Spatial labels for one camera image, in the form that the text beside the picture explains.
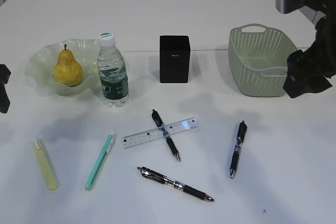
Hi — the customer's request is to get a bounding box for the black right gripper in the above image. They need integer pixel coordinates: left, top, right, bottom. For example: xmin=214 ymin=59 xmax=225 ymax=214
xmin=283 ymin=16 xmax=335 ymax=99

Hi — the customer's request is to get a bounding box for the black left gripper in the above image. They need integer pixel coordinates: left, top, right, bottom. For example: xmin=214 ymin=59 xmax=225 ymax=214
xmin=0 ymin=64 xmax=11 ymax=114

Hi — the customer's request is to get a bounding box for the yellow pear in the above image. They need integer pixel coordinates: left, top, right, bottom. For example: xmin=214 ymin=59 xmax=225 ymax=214
xmin=54 ymin=44 xmax=83 ymax=87

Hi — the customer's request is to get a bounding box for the clear water bottle green label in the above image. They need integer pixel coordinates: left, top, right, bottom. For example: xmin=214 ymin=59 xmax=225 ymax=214
xmin=98 ymin=32 xmax=129 ymax=108

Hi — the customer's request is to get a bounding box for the green wavy glass plate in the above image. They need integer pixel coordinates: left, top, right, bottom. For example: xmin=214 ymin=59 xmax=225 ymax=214
xmin=25 ymin=39 xmax=100 ymax=95

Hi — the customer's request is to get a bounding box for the green woven plastic basket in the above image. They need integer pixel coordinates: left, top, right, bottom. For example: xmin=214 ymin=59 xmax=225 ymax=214
xmin=228 ymin=24 xmax=298 ymax=98

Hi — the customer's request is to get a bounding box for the dark blue pen at right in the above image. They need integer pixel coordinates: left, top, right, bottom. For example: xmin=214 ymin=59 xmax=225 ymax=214
xmin=230 ymin=121 xmax=247 ymax=179

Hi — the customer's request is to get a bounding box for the black square pen holder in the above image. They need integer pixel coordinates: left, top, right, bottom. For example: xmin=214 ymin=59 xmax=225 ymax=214
xmin=159 ymin=35 xmax=191 ymax=83

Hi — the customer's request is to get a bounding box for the transparent plastic ruler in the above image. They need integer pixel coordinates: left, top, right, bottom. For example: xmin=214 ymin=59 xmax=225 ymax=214
xmin=122 ymin=118 xmax=198 ymax=149

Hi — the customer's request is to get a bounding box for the black pen on ruler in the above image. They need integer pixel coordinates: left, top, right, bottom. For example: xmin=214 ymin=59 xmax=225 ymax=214
xmin=151 ymin=109 xmax=181 ymax=162

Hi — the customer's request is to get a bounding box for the black pen at front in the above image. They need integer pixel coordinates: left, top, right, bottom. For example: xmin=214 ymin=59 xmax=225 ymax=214
xmin=137 ymin=166 xmax=215 ymax=202

